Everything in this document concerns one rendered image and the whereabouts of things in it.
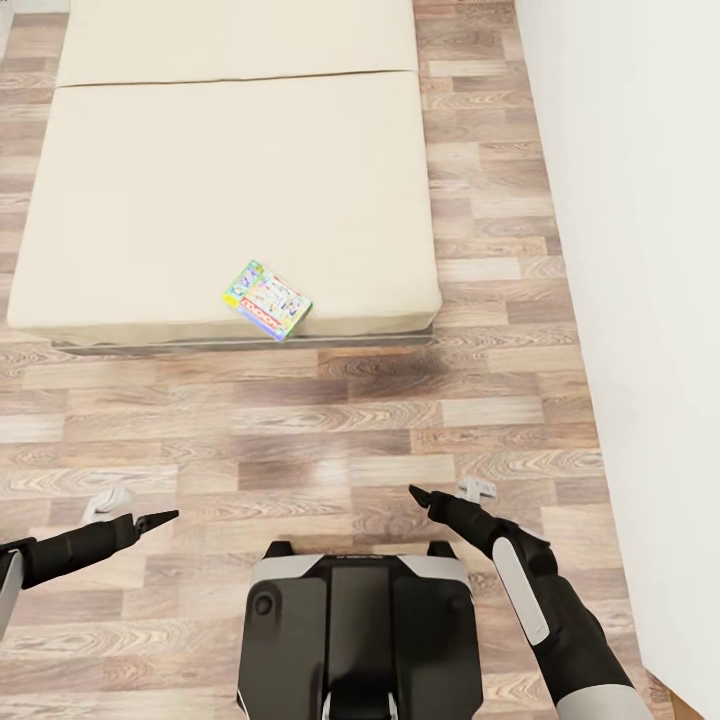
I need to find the board game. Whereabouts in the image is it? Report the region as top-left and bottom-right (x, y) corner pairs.
(221, 260), (313, 344)

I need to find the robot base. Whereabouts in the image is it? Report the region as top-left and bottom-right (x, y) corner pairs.
(237, 540), (484, 720)

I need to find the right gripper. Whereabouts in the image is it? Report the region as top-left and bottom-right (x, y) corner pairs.
(409, 485), (489, 545)

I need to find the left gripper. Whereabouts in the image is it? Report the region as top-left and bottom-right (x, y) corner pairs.
(62, 511), (180, 575)

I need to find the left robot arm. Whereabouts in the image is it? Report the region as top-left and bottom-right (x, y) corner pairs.
(0, 487), (180, 644)

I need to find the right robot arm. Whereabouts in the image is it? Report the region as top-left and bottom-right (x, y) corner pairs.
(409, 476), (655, 720)

